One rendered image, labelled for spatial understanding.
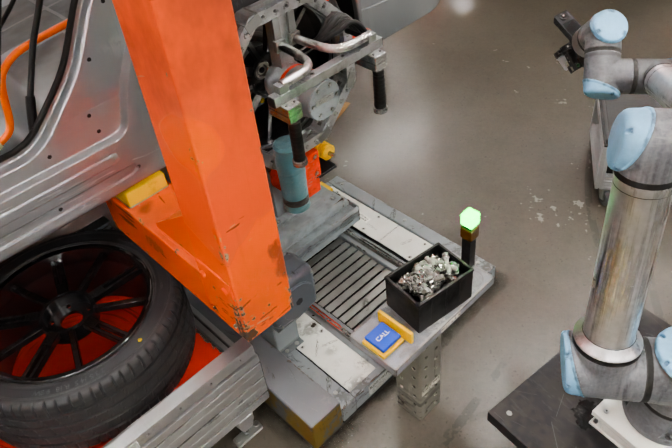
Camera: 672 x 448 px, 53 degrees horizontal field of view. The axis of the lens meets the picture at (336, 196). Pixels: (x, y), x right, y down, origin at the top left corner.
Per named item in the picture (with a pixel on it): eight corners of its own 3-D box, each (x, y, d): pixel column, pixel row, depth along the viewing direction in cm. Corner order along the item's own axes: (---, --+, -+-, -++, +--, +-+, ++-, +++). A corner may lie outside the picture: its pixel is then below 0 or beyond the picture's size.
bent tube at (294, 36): (331, 22, 208) (327, -10, 201) (376, 40, 196) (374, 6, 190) (288, 45, 199) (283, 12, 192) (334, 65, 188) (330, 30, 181)
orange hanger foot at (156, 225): (159, 201, 222) (128, 113, 200) (259, 278, 192) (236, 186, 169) (115, 227, 214) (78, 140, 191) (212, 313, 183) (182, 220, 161)
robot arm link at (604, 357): (637, 416, 155) (722, 133, 112) (558, 408, 158) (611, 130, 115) (626, 365, 167) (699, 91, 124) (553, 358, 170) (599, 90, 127)
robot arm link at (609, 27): (593, 43, 169) (594, 4, 170) (575, 56, 182) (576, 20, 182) (630, 45, 169) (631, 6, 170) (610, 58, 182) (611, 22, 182)
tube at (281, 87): (283, 48, 198) (277, 15, 191) (328, 68, 187) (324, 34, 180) (236, 73, 189) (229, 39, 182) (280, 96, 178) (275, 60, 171)
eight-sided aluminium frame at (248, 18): (347, 112, 241) (332, -37, 206) (360, 118, 237) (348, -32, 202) (227, 188, 215) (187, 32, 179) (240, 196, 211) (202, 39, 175)
